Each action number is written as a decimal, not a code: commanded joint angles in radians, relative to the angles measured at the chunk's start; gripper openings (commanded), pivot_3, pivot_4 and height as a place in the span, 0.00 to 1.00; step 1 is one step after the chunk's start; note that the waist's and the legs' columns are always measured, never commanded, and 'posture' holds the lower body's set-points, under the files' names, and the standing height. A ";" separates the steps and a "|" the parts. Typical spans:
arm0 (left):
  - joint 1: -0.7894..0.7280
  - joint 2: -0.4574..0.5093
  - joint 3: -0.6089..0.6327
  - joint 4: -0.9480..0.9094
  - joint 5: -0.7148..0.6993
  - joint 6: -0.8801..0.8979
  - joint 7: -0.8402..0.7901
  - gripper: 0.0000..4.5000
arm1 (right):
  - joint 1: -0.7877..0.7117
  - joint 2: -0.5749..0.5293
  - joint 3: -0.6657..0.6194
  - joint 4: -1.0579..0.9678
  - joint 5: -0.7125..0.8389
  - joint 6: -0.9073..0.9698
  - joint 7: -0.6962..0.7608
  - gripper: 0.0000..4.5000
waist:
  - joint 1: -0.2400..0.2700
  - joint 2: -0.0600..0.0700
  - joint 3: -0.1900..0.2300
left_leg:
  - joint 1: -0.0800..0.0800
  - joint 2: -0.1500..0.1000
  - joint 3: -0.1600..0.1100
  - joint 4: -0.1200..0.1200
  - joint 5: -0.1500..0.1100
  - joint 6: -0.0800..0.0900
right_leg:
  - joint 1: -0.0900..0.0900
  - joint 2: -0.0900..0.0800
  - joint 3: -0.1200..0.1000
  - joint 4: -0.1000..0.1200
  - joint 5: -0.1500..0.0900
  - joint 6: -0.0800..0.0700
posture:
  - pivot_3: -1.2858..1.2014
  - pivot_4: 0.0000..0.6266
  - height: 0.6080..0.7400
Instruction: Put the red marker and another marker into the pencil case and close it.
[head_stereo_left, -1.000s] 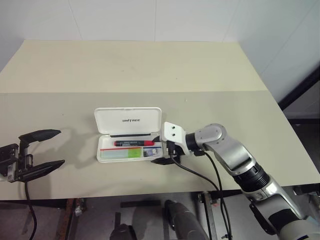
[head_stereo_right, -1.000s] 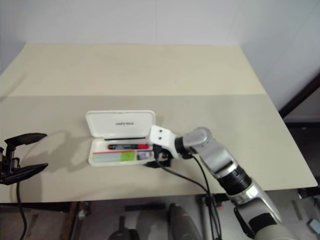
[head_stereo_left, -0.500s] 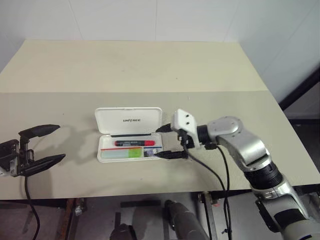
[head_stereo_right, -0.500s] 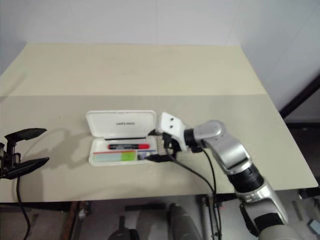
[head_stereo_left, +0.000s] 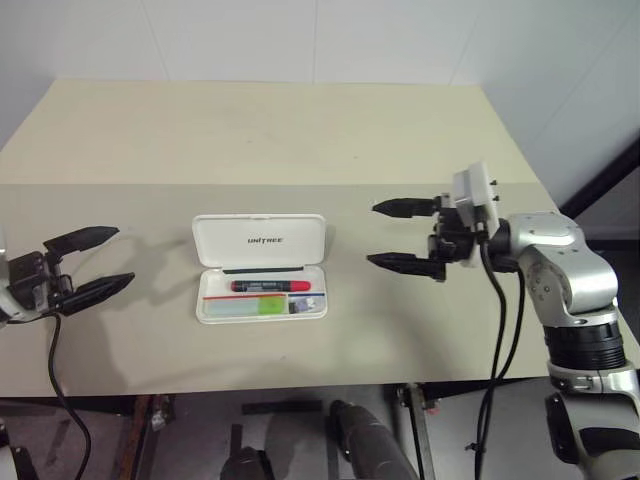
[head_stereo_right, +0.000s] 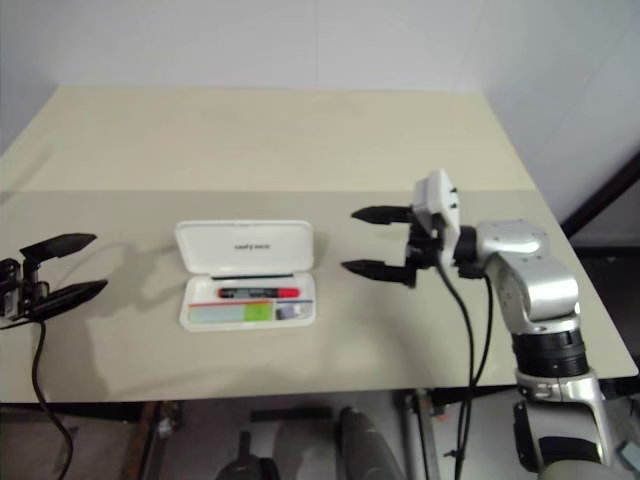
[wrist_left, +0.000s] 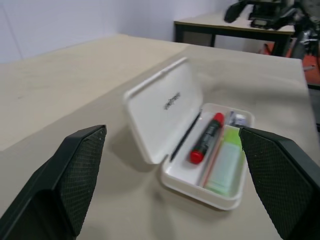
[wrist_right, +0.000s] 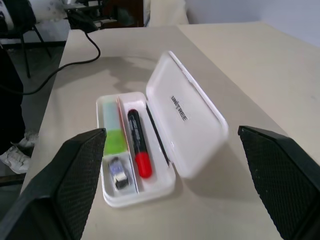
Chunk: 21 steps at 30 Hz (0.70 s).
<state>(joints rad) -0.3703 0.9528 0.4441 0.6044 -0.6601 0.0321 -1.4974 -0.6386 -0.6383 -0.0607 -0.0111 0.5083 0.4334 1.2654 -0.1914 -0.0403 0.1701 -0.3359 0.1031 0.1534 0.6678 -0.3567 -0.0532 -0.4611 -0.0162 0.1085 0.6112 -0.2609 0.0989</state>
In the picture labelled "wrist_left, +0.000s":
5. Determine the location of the thin black pen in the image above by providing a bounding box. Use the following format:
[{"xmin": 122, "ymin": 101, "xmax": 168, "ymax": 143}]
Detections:
[{"xmin": 169, "ymin": 109, "xmax": 203, "ymax": 161}]

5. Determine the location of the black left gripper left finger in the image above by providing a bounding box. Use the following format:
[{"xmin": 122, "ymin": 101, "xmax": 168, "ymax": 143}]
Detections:
[{"xmin": 0, "ymin": 124, "xmax": 108, "ymax": 240}]

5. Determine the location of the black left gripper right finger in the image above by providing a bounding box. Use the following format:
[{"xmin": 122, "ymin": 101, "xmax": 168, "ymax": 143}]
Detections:
[{"xmin": 238, "ymin": 126, "xmax": 320, "ymax": 240}]

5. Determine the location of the white open pencil case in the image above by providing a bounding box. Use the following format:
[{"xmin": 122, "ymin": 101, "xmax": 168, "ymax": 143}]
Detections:
[{"xmin": 123, "ymin": 56, "xmax": 256, "ymax": 211}]

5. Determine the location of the black marker with red cap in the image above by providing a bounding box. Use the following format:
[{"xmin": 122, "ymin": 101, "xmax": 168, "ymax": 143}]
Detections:
[{"xmin": 189, "ymin": 112, "xmax": 225, "ymax": 165}]

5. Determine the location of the black equipment on table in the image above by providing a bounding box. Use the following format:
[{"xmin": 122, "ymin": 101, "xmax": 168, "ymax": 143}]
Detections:
[{"xmin": 223, "ymin": 0, "xmax": 297, "ymax": 31}]

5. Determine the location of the beige table with black frame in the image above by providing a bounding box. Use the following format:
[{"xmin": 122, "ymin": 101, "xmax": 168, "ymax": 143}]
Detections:
[{"xmin": 174, "ymin": 11, "xmax": 296, "ymax": 57}]

